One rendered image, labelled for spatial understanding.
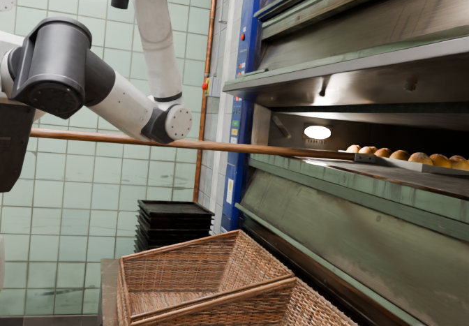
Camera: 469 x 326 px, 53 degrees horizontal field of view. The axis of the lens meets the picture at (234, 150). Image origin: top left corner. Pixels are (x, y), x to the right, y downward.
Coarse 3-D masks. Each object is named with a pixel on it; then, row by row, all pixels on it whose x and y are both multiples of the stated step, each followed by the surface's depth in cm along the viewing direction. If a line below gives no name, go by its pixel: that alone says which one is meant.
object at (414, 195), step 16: (272, 160) 169; (288, 160) 156; (304, 160) 151; (320, 176) 133; (336, 176) 124; (352, 176) 117; (368, 176) 112; (368, 192) 109; (384, 192) 104; (400, 192) 98; (416, 192) 93; (432, 192) 89; (448, 192) 92; (432, 208) 89; (448, 208) 85; (464, 208) 81
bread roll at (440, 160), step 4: (432, 156) 159; (436, 156) 157; (440, 156) 156; (444, 156) 156; (432, 160) 158; (436, 160) 156; (440, 160) 155; (444, 160) 155; (448, 160) 155; (436, 164) 155; (440, 164) 154; (444, 164) 154; (448, 164) 154
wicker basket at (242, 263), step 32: (128, 256) 177; (160, 256) 180; (192, 256) 184; (224, 256) 188; (256, 256) 165; (128, 288) 178; (192, 288) 185; (224, 288) 183; (128, 320) 125; (192, 320) 130
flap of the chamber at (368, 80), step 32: (352, 64) 93; (384, 64) 82; (416, 64) 76; (448, 64) 71; (256, 96) 171; (288, 96) 148; (352, 96) 117; (384, 96) 106; (416, 96) 97; (448, 96) 89
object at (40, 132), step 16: (32, 128) 141; (48, 128) 143; (128, 144) 149; (144, 144) 150; (160, 144) 151; (176, 144) 152; (192, 144) 154; (208, 144) 156; (224, 144) 157; (240, 144) 160; (352, 160) 171
